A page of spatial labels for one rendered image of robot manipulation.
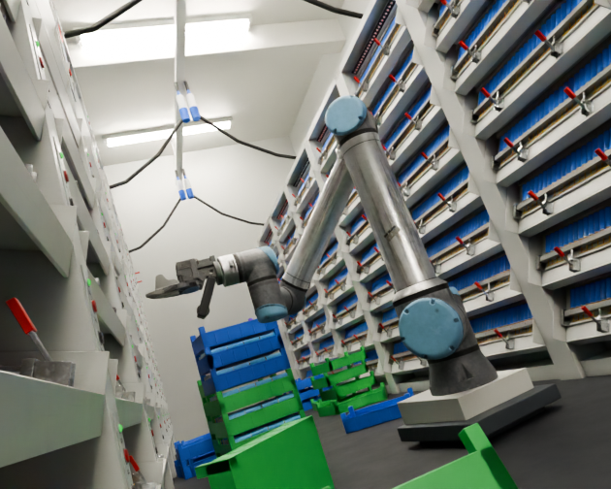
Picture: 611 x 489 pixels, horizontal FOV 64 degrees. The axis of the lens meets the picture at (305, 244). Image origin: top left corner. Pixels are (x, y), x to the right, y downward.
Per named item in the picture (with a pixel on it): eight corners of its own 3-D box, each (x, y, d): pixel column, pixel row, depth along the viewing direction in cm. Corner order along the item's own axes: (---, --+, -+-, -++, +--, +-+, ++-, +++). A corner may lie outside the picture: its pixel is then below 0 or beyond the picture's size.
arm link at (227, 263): (237, 286, 146) (241, 278, 138) (221, 290, 145) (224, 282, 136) (229, 259, 148) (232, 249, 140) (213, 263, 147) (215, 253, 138)
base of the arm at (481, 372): (457, 380, 150) (445, 348, 152) (511, 371, 136) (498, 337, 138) (418, 399, 138) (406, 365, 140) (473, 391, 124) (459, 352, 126)
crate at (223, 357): (269, 354, 206) (263, 337, 208) (284, 346, 188) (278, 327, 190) (199, 375, 192) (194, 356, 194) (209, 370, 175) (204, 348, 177)
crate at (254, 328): (263, 337, 208) (258, 318, 210) (278, 327, 190) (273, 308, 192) (194, 356, 194) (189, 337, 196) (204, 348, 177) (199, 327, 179)
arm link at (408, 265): (476, 343, 128) (373, 100, 145) (472, 350, 112) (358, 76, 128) (421, 361, 133) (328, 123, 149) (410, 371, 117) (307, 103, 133)
